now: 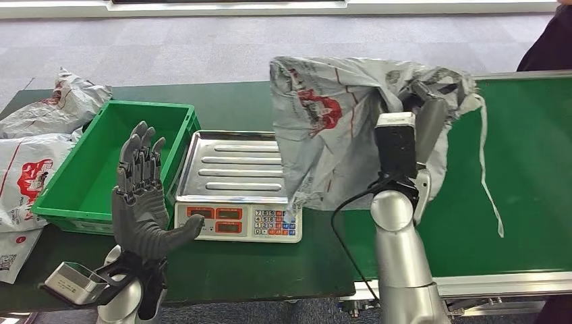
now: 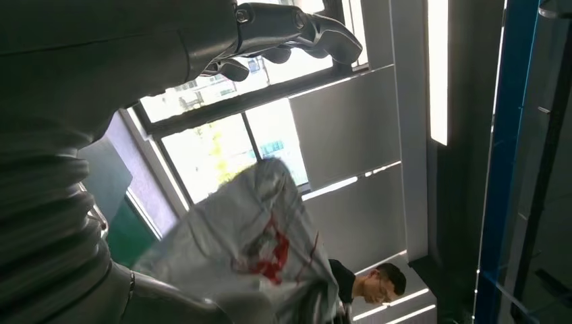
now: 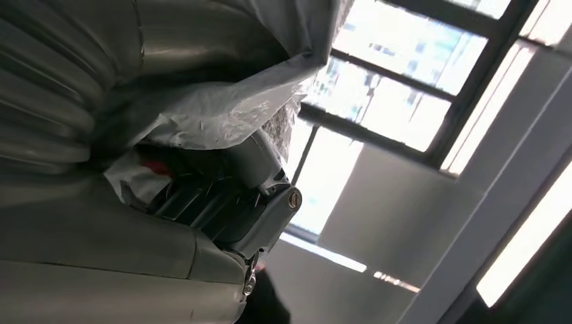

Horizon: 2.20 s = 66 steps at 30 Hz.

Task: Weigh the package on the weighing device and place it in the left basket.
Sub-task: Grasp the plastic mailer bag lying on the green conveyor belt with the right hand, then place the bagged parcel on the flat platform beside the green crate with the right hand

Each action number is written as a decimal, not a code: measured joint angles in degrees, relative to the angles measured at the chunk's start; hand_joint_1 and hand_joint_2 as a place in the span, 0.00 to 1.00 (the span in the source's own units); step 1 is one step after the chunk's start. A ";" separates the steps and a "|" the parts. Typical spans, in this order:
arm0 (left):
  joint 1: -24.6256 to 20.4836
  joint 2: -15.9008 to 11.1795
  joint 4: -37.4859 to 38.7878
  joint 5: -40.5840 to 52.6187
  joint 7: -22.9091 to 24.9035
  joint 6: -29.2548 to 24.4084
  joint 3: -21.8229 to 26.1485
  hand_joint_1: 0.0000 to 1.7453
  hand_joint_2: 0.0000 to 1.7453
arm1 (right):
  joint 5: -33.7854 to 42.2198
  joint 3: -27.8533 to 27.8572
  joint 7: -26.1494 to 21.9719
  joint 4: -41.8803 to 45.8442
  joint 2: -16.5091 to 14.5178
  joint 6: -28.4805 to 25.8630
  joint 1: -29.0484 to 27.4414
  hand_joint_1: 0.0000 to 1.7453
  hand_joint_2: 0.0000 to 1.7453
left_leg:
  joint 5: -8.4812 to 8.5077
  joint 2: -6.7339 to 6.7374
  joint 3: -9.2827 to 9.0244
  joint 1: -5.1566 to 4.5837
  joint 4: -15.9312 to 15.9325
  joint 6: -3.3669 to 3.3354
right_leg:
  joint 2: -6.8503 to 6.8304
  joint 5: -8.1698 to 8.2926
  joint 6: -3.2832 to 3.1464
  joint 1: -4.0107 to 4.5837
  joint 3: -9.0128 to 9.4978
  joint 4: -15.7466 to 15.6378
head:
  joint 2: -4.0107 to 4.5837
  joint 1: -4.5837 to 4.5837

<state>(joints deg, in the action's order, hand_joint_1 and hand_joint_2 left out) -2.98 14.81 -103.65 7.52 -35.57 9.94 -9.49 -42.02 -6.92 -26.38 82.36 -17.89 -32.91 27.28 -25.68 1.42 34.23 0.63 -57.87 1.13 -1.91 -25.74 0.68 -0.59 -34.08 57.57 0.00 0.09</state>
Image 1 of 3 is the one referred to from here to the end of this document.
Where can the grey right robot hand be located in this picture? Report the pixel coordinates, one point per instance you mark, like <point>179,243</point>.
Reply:
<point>431,120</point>

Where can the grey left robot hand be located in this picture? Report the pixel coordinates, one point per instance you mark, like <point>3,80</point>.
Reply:
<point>143,223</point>

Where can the grey plastic mailer package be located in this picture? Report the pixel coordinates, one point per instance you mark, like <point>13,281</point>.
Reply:
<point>321,147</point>

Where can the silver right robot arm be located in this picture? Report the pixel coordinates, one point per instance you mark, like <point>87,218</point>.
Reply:
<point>402,259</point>

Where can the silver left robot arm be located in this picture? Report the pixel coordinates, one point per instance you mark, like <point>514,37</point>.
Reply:
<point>123,304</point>

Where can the crumpled grey mailer package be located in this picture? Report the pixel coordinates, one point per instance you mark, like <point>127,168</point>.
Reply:
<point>53,112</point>

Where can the green plastic crate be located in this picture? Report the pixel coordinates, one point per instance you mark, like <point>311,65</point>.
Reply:
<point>98,156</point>

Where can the white scale with steel tray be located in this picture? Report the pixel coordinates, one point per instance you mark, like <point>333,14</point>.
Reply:
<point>232,174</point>

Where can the green conveyor belt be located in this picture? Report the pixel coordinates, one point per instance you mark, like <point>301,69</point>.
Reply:
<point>527,179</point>

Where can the white mailer with red print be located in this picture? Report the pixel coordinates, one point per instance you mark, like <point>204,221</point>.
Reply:
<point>22,179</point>

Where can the small white QR code mailer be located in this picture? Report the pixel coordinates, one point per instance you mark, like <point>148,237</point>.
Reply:
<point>15,255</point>

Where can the person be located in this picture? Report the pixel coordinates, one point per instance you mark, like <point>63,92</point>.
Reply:
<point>547,44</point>

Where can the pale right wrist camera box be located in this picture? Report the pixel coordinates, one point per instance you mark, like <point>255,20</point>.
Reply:
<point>395,143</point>

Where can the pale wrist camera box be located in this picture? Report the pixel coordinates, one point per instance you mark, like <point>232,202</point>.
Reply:
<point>395,143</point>
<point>73,281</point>

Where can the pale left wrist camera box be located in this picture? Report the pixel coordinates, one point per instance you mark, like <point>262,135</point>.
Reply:
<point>73,281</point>

